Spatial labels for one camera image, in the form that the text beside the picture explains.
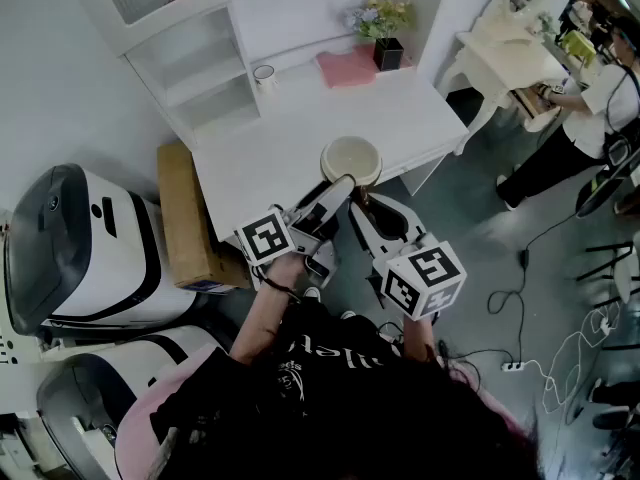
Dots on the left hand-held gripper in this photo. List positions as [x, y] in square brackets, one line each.
[265, 238]

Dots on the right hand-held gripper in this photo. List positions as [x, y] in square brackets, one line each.
[425, 278]

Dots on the cream ceramic bowl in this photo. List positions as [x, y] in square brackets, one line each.
[350, 155]

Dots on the person's right forearm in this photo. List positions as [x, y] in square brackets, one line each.
[417, 338]

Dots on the person's left forearm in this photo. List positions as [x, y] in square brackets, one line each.
[260, 318]

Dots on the white desk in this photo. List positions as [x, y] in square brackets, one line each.
[300, 128]

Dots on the person's right white shoe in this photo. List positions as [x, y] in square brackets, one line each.
[348, 314]

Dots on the person's white shoe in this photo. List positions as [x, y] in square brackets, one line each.
[312, 293]
[348, 314]

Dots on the person's left white shoe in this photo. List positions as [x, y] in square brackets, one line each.
[312, 293]

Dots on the pink cloth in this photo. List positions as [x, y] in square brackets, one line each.
[345, 68]

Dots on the white enamel mug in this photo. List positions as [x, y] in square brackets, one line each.
[264, 79]

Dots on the brown cardboard box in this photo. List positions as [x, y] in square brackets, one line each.
[185, 218]

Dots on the flowers in black pot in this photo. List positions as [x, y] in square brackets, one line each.
[388, 55]

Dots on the person's black and pink shirt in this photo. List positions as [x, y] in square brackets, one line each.
[325, 368]

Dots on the cream table drawer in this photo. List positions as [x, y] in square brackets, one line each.
[532, 110]

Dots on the white power strip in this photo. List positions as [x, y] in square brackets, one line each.
[512, 366]

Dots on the cream dressing table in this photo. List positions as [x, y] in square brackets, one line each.
[505, 58]

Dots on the white machine with dark lid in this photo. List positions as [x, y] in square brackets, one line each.
[115, 248]
[130, 368]

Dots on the black machine with green mark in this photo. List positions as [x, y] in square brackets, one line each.
[610, 198]

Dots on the yellow green box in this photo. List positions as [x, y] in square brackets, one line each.
[580, 45]

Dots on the black metal frame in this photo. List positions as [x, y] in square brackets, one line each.
[607, 248]

